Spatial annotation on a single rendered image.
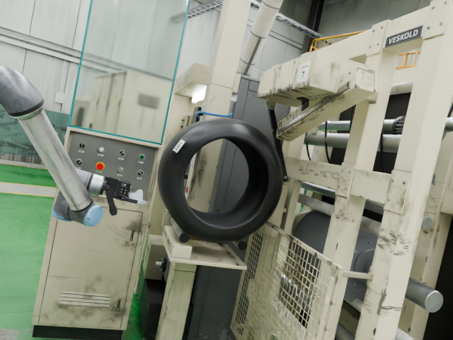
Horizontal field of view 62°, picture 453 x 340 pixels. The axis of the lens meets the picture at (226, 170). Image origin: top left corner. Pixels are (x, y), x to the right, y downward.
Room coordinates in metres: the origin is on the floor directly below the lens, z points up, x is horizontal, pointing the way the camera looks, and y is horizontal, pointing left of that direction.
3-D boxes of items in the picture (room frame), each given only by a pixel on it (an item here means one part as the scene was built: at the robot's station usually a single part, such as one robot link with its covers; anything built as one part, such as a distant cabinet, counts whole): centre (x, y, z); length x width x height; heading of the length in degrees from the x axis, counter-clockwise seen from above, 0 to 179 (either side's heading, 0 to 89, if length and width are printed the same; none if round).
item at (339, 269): (1.74, -0.34, 0.65); 0.90 x 0.02 x 0.70; 16
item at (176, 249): (1.83, 0.17, 0.84); 0.36 x 0.09 x 0.06; 16
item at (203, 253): (1.87, 0.04, 0.80); 0.37 x 0.36 x 0.02; 106
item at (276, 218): (2.19, -0.26, 1.05); 0.20 x 0.15 x 0.30; 16
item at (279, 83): (1.83, -0.28, 1.71); 0.61 x 0.25 x 0.15; 16
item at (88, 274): (2.41, 0.74, 0.63); 0.56 x 0.41 x 1.27; 106
